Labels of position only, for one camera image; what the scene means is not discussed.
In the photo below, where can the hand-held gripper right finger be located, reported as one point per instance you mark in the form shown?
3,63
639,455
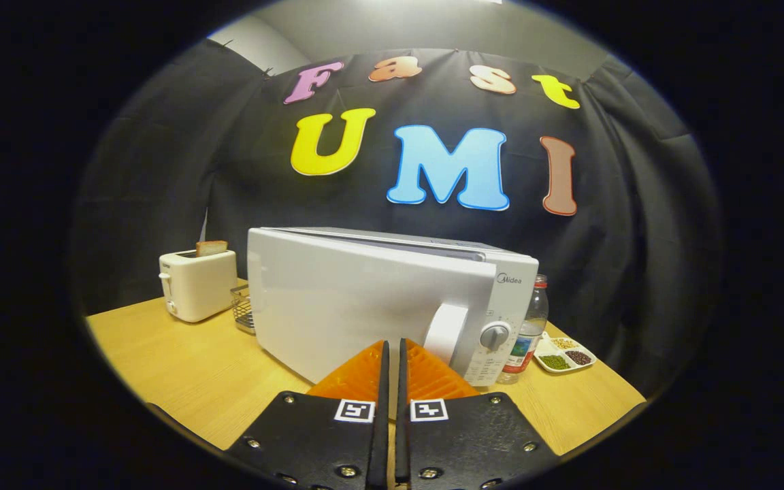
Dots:
402,442

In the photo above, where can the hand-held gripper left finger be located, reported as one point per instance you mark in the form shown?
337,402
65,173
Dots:
381,442

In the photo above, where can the white microwave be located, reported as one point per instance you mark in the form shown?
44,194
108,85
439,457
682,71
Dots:
337,306

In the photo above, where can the clear plastic water bottle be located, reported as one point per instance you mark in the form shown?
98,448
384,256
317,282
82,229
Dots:
531,327

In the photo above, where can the white divided bean dish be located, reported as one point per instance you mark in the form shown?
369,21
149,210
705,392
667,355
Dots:
565,354

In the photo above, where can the white toaster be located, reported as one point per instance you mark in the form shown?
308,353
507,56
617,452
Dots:
201,286

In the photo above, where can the toasted bread slice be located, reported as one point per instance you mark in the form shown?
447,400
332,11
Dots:
211,248

